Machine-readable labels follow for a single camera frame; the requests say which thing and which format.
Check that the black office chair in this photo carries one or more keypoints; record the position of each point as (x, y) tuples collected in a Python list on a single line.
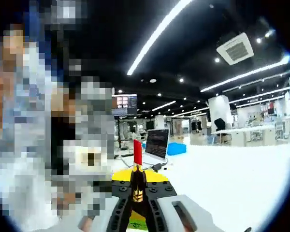
[(220, 124)]

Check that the background equipment rack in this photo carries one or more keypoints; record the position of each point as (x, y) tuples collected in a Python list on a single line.
[(125, 135)]

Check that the long ceiling light strip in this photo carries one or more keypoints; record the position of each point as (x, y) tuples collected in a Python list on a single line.
[(157, 35)]

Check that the row of white desks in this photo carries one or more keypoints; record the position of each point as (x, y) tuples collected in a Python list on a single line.
[(239, 137)]

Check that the curved ceiling light strip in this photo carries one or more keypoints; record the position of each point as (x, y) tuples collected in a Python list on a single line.
[(244, 74)]

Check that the white ceiling air conditioner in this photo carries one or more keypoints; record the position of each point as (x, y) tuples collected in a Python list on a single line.
[(235, 49)]

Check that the black and gold lipstick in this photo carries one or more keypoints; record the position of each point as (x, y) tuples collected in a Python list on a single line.
[(137, 152)]

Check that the silver laptop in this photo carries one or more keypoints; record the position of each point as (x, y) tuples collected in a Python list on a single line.
[(157, 142)]

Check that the blue plastic bin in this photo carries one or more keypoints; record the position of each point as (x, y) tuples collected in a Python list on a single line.
[(176, 148)]

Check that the overhead display screen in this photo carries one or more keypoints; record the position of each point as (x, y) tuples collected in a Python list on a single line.
[(124, 104)]

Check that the black power adapter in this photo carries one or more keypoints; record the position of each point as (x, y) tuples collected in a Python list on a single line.
[(159, 166)]

